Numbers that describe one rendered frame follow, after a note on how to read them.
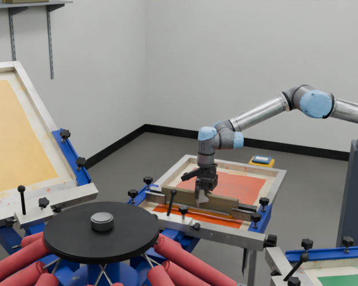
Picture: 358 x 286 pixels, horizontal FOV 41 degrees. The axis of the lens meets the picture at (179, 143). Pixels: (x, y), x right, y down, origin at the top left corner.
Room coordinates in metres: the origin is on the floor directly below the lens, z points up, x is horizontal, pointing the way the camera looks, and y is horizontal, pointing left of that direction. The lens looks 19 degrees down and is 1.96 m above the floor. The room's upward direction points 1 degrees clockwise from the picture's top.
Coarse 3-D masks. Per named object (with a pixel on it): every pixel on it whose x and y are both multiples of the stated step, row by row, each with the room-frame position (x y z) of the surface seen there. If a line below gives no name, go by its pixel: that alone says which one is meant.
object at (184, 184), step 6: (222, 174) 2.40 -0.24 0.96; (228, 174) 2.40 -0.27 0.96; (186, 180) 2.30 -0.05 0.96; (192, 180) 2.30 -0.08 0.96; (222, 180) 2.31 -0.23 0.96; (180, 186) 2.23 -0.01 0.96; (186, 186) 2.23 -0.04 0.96; (156, 210) 1.96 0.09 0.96; (162, 210) 1.96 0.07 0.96; (174, 210) 1.96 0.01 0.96; (186, 216) 1.90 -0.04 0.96; (192, 216) 1.90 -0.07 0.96
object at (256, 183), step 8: (232, 176) 2.37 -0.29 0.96; (240, 176) 2.37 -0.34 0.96; (248, 176) 2.37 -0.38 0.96; (248, 184) 2.27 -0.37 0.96; (256, 184) 2.27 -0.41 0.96; (248, 192) 2.17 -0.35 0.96; (256, 192) 2.17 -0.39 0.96; (248, 200) 2.08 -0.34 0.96; (200, 216) 1.91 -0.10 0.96; (208, 216) 1.91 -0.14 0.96; (216, 216) 1.91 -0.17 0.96; (224, 224) 1.84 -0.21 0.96; (232, 224) 1.84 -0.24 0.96; (240, 224) 1.84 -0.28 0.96
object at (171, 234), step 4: (164, 232) 1.61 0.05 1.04; (168, 232) 1.61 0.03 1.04; (172, 232) 1.61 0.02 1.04; (176, 232) 1.61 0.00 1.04; (180, 232) 1.63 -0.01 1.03; (184, 232) 1.67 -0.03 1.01; (168, 236) 1.58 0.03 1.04; (172, 236) 1.58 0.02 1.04; (176, 236) 1.59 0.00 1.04; (176, 240) 1.59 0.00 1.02
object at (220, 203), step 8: (168, 192) 1.97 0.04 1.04; (184, 192) 1.94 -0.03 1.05; (192, 192) 1.93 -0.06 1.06; (168, 200) 1.97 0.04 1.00; (176, 200) 1.96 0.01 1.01; (184, 200) 1.94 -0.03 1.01; (192, 200) 1.93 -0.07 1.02; (216, 200) 1.89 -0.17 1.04; (224, 200) 1.88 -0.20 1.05; (232, 200) 1.87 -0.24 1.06; (208, 208) 1.90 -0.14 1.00; (216, 208) 1.89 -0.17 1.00; (224, 208) 1.88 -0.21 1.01
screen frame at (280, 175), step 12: (192, 156) 2.57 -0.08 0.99; (180, 168) 2.42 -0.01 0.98; (228, 168) 2.47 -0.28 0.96; (240, 168) 2.45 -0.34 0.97; (252, 168) 2.42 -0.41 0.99; (264, 168) 2.41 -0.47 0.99; (168, 180) 2.26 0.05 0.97; (276, 180) 2.25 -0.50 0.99; (276, 192) 2.11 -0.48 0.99; (144, 204) 1.99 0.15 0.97
